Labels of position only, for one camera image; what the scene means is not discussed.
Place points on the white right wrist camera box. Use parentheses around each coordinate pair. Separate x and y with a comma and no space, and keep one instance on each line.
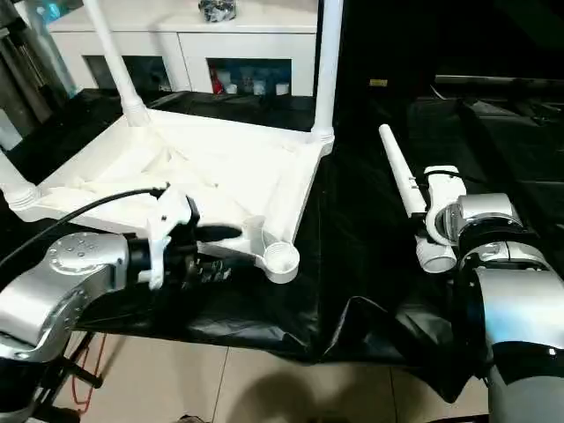
(440,185)

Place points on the black draped furniture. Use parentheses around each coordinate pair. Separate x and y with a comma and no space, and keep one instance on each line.
(440,39)

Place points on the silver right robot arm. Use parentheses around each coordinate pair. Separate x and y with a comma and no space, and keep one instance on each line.
(506,299)

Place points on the small tan label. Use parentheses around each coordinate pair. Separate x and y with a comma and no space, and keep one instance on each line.
(378,82)

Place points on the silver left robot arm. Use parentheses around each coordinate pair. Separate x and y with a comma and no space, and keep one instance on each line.
(66,273)

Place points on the grey curtain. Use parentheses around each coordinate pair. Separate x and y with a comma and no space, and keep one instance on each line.
(17,66)

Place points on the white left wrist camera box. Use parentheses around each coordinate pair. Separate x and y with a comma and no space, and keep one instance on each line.
(172,207)

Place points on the white sideboard cabinet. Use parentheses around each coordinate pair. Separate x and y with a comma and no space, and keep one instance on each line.
(242,39)

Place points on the black plastic mat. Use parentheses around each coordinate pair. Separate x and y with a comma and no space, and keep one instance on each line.
(374,264)

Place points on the blue white plastic package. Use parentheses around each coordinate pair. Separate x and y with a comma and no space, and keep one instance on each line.
(57,57)

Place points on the white plastic table top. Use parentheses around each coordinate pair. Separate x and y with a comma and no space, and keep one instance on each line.
(198,167)

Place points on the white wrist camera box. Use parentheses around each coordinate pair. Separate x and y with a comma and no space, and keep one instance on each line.
(172,207)
(440,185)

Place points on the red bottle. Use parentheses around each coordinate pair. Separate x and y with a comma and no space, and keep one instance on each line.
(217,83)

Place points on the black parts in clear bag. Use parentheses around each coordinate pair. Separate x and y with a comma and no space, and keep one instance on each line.
(216,11)

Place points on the white plastic table leg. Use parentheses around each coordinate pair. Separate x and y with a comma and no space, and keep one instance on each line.
(114,57)
(398,176)
(328,66)
(13,176)

